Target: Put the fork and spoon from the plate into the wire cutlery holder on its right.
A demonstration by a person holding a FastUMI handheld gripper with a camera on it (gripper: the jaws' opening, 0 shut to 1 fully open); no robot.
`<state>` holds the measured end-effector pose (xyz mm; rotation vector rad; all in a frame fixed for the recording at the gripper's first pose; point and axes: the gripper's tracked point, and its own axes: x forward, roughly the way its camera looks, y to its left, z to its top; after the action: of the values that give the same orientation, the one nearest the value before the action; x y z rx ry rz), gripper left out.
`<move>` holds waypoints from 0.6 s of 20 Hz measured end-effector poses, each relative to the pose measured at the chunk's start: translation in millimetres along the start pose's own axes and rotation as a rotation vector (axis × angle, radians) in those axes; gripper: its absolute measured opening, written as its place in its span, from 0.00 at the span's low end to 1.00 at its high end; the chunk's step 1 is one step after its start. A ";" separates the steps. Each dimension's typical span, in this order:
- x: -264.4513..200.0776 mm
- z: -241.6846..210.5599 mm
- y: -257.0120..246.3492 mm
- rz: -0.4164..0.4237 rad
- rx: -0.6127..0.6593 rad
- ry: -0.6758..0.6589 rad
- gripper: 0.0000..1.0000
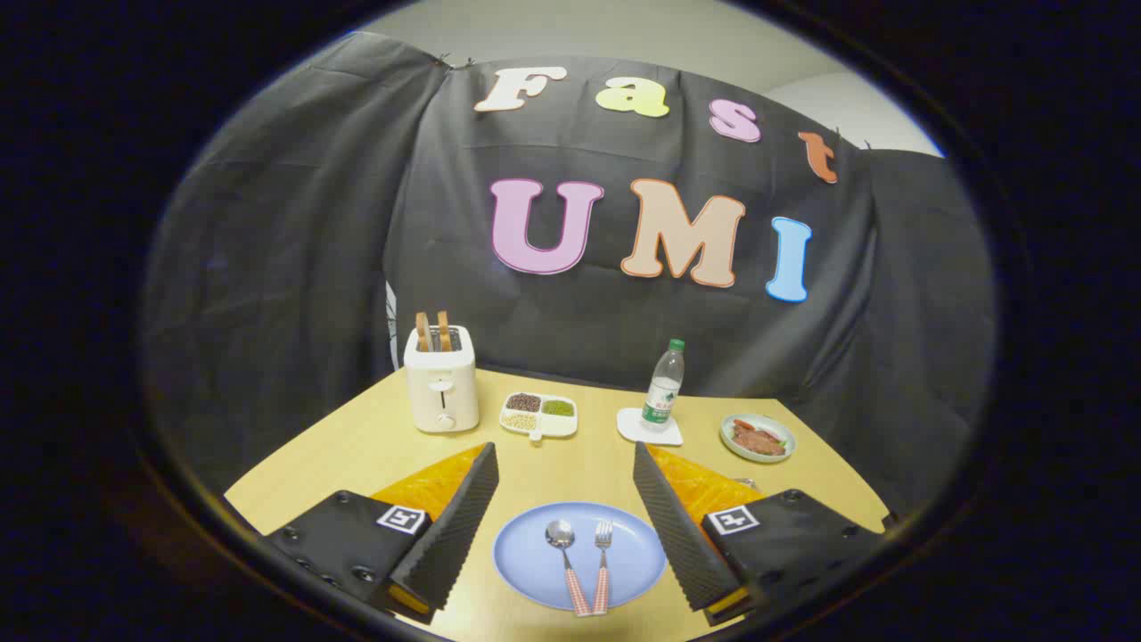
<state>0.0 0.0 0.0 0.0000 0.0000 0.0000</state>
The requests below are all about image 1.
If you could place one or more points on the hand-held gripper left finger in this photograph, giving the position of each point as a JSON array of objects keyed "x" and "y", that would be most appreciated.
[{"x": 459, "y": 526}]

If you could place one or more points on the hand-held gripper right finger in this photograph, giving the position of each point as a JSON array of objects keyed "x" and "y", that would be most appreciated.
[{"x": 673, "y": 526}]

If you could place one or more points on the blue round plate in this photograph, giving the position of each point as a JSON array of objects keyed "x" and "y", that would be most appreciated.
[{"x": 637, "y": 553}]

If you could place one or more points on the white square coaster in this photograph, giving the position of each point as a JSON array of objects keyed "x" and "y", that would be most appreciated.
[{"x": 631, "y": 426}]

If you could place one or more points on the red meat slices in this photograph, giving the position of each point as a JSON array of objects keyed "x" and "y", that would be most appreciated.
[{"x": 758, "y": 440}]

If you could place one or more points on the pale green round plate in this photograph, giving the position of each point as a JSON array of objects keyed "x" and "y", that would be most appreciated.
[{"x": 758, "y": 438}]

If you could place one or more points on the clear water bottle green cap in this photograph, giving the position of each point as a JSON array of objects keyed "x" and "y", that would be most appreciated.
[{"x": 663, "y": 392}]

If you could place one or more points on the white divided dish with beans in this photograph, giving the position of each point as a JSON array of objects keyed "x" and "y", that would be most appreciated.
[{"x": 540, "y": 415}]

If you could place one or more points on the white toaster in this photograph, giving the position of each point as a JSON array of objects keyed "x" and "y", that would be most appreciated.
[{"x": 441, "y": 388}]

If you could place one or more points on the brown toast slice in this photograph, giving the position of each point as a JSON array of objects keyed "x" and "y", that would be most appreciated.
[
  {"x": 443, "y": 330},
  {"x": 422, "y": 332}
]

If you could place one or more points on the black backdrop cloth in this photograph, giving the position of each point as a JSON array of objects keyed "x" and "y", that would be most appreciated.
[{"x": 312, "y": 267}]

